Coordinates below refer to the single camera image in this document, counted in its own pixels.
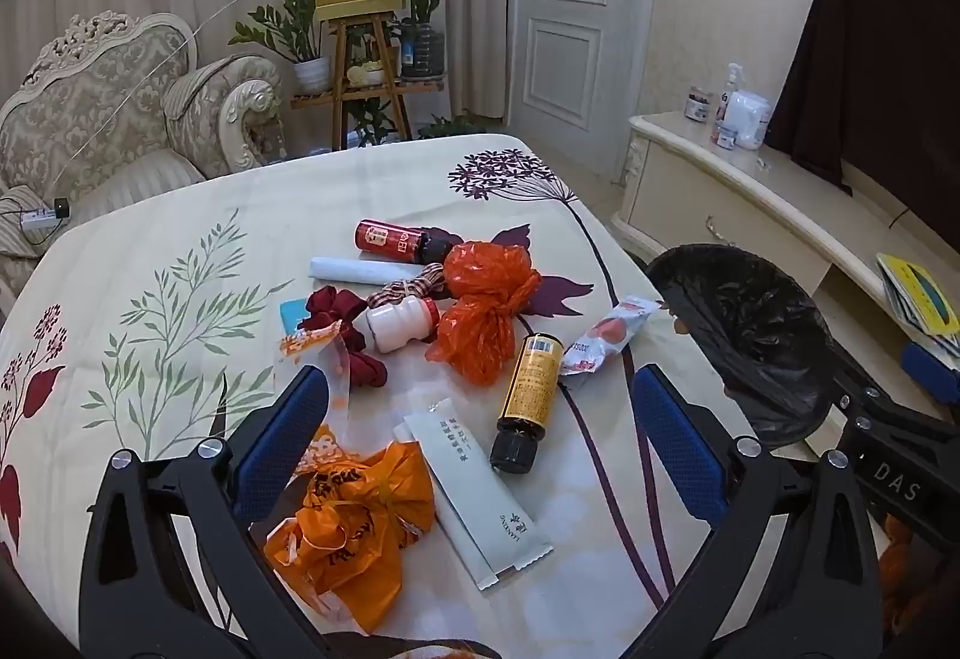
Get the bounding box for stack of colourful books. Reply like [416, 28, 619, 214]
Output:
[876, 252, 960, 334]

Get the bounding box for white power strip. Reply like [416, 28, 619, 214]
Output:
[21, 197, 72, 232]

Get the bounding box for clear spray bottle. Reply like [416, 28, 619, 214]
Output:
[711, 62, 743, 142]

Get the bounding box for thin white cable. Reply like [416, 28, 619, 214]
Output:
[52, 0, 331, 202]

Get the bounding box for peach picture snack wrapper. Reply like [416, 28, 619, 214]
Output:
[559, 296, 665, 391]

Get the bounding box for yellow label brown bottle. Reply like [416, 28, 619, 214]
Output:
[489, 333, 565, 476]

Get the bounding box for leafy floor plant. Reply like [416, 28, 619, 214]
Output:
[416, 113, 488, 139]

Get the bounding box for pale green long sachet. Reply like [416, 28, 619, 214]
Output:
[409, 398, 554, 591]

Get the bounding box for plant in white pot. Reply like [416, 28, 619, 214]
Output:
[229, 0, 331, 94]

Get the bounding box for cream cabinet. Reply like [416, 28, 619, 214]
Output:
[611, 111, 960, 360]

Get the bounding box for white paper roll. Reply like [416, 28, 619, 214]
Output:
[310, 255, 410, 286]

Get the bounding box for wooden plant stand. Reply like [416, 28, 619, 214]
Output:
[291, 14, 447, 154]

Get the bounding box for white yogurt bottle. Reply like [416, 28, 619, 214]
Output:
[352, 296, 442, 354]

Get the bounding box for white plastic container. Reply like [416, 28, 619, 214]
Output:
[724, 90, 773, 150]

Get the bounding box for white sachet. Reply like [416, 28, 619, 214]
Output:
[391, 415, 432, 461]

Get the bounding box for striped woven ribbon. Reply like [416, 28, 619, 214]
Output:
[375, 263, 451, 309]

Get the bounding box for red label bottle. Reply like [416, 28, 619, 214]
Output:
[354, 218, 462, 266]

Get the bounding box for black lined trash bin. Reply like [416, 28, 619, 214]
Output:
[643, 244, 833, 457]

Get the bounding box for dark brown cloth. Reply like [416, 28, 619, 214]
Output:
[765, 0, 960, 195]

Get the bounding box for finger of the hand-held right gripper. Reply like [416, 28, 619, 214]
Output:
[658, 295, 882, 435]
[900, 342, 960, 439]

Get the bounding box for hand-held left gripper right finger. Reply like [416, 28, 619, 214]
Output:
[632, 363, 882, 659]

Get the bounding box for cream patterned sofa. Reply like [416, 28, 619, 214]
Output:
[0, 12, 286, 322]

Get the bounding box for thin books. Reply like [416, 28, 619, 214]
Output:
[881, 272, 960, 339]

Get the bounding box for orange printed clear wrapper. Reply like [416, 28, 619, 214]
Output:
[279, 321, 357, 476]

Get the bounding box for printed orange plastic bag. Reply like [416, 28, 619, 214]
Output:
[264, 440, 437, 634]

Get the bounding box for small green plant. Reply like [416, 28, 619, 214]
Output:
[345, 96, 398, 146]

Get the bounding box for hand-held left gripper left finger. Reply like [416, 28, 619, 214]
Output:
[79, 365, 331, 659]

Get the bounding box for dark red cloth scrunchie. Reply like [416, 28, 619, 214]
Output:
[296, 286, 389, 391]

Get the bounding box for floral tablecloth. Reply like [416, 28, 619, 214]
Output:
[0, 134, 758, 659]

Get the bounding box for knotted orange plastic bag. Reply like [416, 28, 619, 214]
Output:
[426, 240, 542, 386]

